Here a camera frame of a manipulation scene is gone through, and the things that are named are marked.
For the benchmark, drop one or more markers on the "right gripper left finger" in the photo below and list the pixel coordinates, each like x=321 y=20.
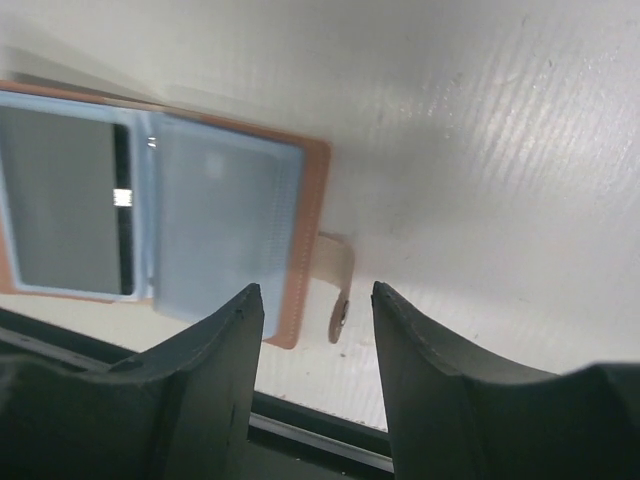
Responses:
x=73 y=408

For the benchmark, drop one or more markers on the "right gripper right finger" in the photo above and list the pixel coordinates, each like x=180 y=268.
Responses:
x=455 y=410

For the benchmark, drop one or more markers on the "tan leather card holder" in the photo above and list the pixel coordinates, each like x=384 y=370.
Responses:
x=216 y=204

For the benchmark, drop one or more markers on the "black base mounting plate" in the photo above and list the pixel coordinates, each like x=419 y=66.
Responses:
x=285 y=440

